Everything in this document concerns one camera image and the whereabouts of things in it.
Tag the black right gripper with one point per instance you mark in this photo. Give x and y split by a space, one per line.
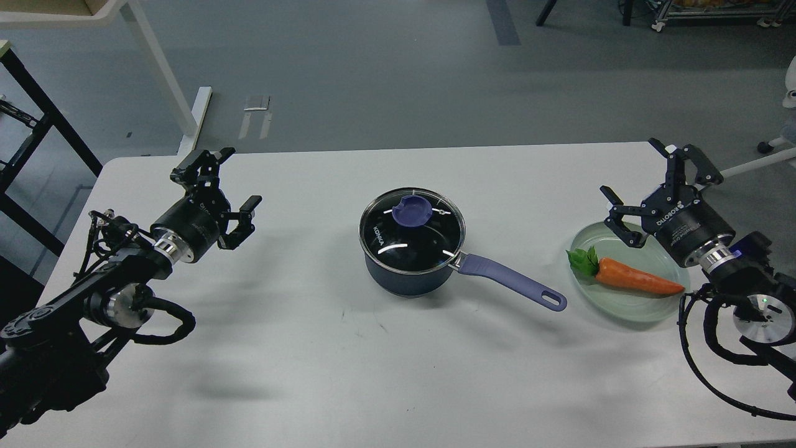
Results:
677 215

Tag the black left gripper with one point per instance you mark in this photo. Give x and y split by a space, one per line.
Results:
202 217

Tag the glass pot lid purple knob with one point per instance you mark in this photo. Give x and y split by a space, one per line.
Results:
411 230

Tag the dark blue saucepan purple handle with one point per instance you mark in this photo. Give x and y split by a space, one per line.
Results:
470 264

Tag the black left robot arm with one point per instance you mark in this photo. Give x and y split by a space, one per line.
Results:
56 356

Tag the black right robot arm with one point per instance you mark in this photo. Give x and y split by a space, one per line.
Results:
749 311

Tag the orange toy carrot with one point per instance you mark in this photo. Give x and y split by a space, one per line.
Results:
617 274

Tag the white chair base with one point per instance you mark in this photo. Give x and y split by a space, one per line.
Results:
781 148

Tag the black metal rack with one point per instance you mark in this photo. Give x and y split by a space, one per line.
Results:
52 119

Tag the metal wheeled cart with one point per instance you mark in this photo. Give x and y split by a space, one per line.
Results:
766 14

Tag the white desk frame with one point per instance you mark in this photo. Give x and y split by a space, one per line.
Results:
65 14

